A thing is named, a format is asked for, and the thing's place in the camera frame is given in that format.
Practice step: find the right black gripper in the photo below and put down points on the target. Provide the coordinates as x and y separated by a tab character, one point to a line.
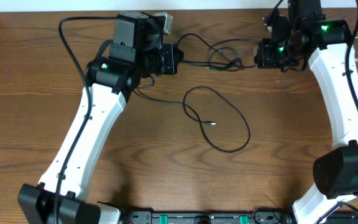
265	60

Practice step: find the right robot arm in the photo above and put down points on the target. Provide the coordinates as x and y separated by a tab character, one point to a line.
306	39

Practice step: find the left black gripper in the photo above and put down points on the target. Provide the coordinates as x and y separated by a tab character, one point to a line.
174	55

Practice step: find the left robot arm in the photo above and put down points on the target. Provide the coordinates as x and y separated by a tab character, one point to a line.
136	51

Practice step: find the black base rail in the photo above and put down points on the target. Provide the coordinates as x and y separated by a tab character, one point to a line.
262	215

